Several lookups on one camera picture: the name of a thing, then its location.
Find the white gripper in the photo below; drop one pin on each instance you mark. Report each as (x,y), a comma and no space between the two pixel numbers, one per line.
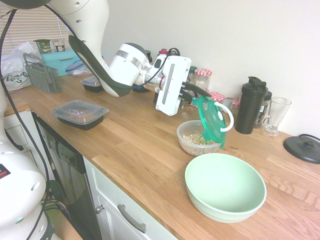
(175,87)

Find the green round container lid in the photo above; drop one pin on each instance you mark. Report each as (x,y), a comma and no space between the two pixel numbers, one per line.
(203,120)

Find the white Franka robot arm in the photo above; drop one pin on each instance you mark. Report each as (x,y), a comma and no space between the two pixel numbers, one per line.
(85,25)

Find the tall jar red gingham lid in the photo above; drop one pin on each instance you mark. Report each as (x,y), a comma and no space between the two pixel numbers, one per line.
(203,81)

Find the glass jar green lid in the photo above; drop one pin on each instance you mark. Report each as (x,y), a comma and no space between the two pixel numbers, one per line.
(192,71)

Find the white round lid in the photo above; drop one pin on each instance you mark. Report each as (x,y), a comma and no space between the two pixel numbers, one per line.
(226,105)

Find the clear food container with cereal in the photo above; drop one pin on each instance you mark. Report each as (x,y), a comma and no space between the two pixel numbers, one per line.
(190,149)

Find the black takeout container clear lid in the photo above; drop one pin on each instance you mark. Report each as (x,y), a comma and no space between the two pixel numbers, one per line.
(91,86)
(80,112)

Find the pink water bottle black cap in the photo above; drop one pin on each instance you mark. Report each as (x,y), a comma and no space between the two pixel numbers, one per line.
(175,51)

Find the red water bottle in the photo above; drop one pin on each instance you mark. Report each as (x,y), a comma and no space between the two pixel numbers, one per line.
(163,52)

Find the black shaker bottle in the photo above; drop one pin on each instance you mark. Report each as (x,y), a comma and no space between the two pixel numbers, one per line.
(250,110)

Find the dark labelled bottle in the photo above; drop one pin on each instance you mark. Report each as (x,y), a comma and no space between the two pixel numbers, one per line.
(262,112)

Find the tall glass mug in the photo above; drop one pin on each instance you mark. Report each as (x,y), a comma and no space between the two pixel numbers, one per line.
(275,112)

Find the mint green bowl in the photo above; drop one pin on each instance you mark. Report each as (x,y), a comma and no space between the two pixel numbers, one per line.
(225,185)

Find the clear zip bag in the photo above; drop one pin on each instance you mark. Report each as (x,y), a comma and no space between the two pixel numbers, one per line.
(77,70)

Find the black kettle base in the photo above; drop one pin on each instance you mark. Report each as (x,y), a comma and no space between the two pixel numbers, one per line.
(302,150)

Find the small wooden stick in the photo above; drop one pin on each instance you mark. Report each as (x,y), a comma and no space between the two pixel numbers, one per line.
(66,58)

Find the teal box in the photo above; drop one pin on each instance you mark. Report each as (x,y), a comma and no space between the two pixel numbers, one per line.
(57,65)

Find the brown yogurt cup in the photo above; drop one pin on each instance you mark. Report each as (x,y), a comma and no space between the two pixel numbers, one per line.
(59,45)

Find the white kitchen cabinet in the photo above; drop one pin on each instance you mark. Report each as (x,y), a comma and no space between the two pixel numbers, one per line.
(112,215)

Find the metal cabinet knob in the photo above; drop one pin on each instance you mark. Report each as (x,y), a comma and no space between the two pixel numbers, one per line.
(100,208)

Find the grey cutlery basket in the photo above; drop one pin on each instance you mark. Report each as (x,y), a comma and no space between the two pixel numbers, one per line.
(42,75)

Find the black dishwasher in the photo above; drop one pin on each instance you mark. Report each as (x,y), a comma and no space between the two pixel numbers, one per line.
(75,187)

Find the green yogurt cup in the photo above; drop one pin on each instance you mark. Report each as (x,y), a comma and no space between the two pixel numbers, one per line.
(43,46)

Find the window blind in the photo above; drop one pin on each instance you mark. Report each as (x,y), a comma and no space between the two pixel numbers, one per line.
(30,27)

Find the white plastic shopping bag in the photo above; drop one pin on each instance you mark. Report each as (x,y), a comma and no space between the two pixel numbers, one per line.
(15,72)

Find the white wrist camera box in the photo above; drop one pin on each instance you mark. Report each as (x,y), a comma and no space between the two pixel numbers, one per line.
(160,65)

